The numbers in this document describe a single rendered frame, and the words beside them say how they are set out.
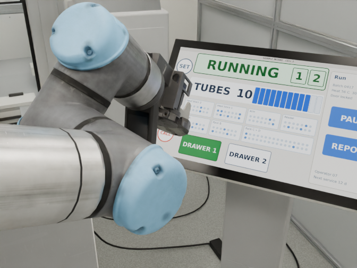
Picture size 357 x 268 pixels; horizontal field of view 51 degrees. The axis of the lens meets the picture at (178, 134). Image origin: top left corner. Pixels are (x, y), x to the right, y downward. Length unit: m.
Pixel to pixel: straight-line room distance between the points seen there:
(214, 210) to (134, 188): 1.98
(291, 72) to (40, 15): 0.56
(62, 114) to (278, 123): 0.53
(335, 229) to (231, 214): 1.05
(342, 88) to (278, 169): 0.21
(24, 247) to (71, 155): 0.91
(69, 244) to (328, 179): 0.76
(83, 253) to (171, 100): 0.76
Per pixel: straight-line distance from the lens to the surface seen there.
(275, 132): 0.83
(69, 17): 0.43
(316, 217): 2.09
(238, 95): 0.86
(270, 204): 0.96
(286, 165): 0.81
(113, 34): 0.41
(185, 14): 4.43
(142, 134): 0.56
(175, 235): 2.11
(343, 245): 1.99
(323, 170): 0.81
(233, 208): 1.00
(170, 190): 0.33
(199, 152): 0.84
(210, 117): 0.86
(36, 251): 1.20
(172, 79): 0.60
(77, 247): 1.22
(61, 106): 0.41
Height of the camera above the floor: 1.42
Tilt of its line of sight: 27 degrees down
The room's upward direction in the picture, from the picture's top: straight up
